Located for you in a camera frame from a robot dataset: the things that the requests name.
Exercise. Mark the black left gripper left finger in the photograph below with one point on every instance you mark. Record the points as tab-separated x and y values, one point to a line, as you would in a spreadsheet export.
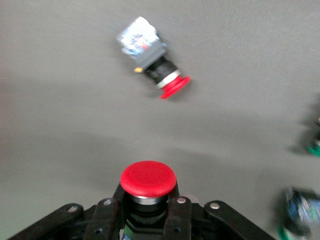
105	220

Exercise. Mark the red mushroom push button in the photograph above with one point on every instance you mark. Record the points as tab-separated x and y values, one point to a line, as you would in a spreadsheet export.
150	52
147	177

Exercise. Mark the green mushroom push button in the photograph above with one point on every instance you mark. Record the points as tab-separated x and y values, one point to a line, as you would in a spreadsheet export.
300	210
316	150

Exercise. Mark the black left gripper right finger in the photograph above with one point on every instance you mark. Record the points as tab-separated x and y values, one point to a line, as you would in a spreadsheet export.
180	220

